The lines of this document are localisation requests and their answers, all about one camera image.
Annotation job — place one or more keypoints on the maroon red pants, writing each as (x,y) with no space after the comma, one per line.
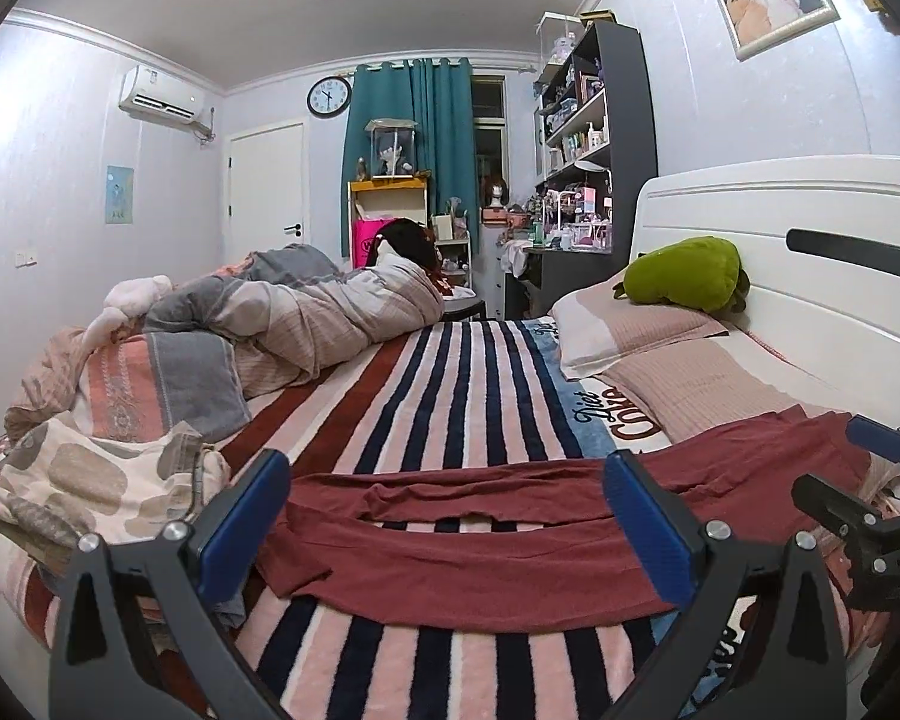
(533,547)

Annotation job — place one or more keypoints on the black round wall clock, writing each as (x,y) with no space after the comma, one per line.
(329,97)

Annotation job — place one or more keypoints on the pile of folded clothes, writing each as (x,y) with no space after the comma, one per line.
(57,484)

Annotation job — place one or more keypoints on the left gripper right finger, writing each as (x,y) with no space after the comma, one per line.
(790,663)

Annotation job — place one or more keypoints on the yellow white shelf cabinet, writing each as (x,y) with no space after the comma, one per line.
(388,197)

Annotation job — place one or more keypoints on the green plush toy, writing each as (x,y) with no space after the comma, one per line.
(704,274)

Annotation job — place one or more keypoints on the small blue wall poster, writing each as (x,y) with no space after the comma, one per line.
(119,193)

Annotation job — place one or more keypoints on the grey pink rumpled duvet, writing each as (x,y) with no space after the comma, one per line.
(160,354)

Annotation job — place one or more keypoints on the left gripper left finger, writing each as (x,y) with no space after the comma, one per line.
(103,661)

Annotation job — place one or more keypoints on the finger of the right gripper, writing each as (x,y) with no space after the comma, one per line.
(874,437)

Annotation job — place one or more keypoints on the striped plush bed blanket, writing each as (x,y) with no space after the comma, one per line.
(448,398)

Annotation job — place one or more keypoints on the white rolling cart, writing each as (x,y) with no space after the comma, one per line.
(455,262)

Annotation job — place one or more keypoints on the white wall air conditioner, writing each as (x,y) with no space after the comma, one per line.
(148,90)

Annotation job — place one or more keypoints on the dark tall bookshelf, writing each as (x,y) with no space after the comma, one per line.
(594,126)

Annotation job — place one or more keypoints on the white bedroom door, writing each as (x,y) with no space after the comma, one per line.
(266,190)

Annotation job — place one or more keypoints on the white bed headboard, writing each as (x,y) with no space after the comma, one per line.
(836,320)

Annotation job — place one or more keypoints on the far pink white pillow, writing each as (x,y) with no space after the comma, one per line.
(595,329)

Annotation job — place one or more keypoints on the cluttered dark desk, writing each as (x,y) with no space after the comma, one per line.
(558,241)

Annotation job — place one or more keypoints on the black white plush toy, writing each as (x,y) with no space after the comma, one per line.
(408,239)

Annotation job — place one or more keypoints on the near pink ribbed pillow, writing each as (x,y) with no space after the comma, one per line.
(691,386)

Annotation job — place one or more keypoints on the glass display case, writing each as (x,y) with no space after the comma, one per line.
(392,148)

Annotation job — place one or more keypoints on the mannequin head with wig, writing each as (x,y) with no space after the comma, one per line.
(494,192)

